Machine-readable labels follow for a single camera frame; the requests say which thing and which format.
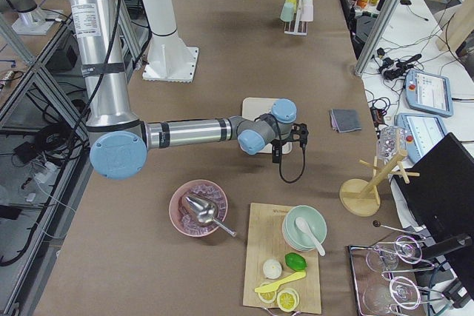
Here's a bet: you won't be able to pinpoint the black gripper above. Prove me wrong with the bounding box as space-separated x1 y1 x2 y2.
270 132 293 164

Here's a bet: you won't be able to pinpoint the green plastic cup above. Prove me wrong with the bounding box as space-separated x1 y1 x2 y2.
280 1 295 22

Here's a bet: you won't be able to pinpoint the cream rabbit tray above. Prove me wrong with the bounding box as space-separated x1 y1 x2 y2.
241 97 293 155

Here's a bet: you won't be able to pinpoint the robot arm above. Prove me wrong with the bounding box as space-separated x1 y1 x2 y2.
69 0 307 180

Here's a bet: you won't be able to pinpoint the pink plastic cup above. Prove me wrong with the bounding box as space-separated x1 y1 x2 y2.
301 2 314 22

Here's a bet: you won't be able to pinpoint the white ceramic spoon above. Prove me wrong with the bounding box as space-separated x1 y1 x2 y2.
296 217 326 257

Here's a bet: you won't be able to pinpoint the folded grey cloth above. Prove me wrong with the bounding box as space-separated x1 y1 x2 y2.
330 109 361 133

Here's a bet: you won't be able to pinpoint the stacked green bowls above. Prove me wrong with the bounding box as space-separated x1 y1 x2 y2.
281 204 328 252

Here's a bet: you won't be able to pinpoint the metal ice scoop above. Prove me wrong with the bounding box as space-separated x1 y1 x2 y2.
181 194 237 237

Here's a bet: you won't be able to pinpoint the pink bowl with ice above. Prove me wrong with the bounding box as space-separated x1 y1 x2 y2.
169 179 228 238

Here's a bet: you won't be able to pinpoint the wooden mug tree stand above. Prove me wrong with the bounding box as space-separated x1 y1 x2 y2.
339 149 420 217

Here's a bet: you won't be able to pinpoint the green lime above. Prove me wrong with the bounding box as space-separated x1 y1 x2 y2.
284 252 307 272

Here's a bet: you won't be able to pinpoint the white garlic bulb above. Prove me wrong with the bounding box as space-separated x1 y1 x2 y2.
262 258 282 280

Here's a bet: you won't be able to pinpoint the wooden cutting board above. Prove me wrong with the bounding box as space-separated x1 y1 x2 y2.
243 203 322 315

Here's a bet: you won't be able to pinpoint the yellow plastic knife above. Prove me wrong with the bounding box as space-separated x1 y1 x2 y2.
254 271 307 294

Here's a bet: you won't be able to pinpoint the lemon half left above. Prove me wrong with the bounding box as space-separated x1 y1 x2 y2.
258 291 277 304

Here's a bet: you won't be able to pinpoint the lemon half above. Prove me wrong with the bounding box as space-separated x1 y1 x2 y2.
258 291 277 304
276 288 300 312

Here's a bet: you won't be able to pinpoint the lemon half right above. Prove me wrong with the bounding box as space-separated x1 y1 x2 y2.
276 288 300 312

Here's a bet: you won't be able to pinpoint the blue teach pendant near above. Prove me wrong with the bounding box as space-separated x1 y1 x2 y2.
395 113 447 164

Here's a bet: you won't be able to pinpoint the blue teach pendant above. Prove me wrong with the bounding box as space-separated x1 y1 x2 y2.
405 69 454 117
395 113 447 164

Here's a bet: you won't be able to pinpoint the blue teach pendant far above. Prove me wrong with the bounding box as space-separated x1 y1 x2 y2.
405 69 454 117

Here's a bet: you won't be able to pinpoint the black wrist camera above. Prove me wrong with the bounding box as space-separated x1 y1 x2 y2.
290 123 309 150

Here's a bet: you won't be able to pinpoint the white wire cup rack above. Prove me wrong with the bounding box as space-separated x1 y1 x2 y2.
282 0 310 36

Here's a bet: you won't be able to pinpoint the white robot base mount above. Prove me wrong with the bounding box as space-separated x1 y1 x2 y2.
142 0 198 83

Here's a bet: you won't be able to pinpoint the aluminium frame post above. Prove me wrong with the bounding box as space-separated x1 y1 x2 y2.
354 0 399 77

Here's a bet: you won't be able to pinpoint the black wire glass rack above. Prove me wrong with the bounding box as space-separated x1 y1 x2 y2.
346 233 467 316

